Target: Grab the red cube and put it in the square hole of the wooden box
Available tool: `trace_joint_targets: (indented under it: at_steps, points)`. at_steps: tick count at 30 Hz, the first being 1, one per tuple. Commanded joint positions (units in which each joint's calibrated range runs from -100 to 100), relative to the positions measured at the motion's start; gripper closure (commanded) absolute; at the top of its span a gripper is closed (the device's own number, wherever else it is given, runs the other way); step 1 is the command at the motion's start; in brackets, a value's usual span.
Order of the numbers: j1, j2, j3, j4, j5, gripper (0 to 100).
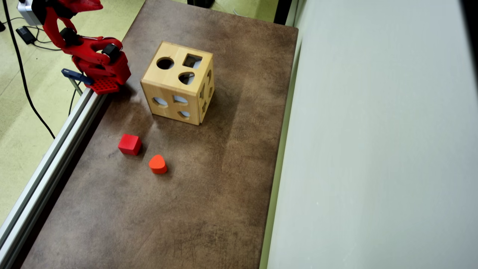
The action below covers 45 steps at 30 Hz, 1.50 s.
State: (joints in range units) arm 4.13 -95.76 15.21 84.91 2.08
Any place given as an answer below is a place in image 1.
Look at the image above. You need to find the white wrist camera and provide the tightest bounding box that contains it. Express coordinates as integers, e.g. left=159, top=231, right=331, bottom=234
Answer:
left=17, top=0, right=48, bottom=26

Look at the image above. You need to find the blue table clamp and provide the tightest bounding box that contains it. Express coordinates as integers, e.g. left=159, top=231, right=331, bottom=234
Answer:
left=61, top=68, right=94, bottom=96

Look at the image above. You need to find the black object on floor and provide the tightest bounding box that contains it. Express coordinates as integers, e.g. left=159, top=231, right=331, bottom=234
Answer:
left=187, top=0, right=216, bottom=9

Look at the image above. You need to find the thick black camera cable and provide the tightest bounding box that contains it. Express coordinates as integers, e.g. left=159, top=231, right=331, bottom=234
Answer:
left=2, top=0, right=56, bottom=139

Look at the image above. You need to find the thin black adapter cable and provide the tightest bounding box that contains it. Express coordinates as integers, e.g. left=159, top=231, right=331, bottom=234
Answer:
left=0, top=17, right=63, bottom=52

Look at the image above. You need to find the pale grey partition panel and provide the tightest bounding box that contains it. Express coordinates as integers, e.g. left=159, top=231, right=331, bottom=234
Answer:
left=260, top=0, right=478, bottom=269

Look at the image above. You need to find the orange rounded triangle block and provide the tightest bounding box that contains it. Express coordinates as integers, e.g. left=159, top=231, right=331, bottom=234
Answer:
left=149, top=154, right=168, bottom=174

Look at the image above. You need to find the red wooden cube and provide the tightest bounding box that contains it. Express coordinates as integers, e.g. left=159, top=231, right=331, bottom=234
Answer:
left=118, top=134, right=142, bottom=156

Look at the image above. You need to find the black power adapter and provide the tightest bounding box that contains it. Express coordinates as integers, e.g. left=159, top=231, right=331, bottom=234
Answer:
left=15, top=25, right=37, bottom=45

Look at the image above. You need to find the aluminium profile rail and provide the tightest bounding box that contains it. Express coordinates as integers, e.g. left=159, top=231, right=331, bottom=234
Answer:
left=0, top=87, right=109, bottom=269

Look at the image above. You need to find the wooden shape sorter box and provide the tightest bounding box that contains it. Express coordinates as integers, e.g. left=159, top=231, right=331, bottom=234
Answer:
left=140, top=41, right=215, bottom=126

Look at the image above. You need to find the dark vertical post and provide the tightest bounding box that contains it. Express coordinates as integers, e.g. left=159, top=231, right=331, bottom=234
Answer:
left=273, top=0, right=293, bottom=26

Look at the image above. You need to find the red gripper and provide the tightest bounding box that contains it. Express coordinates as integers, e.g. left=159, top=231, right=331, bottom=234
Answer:
left=45, top=0, right=103, bottom=19

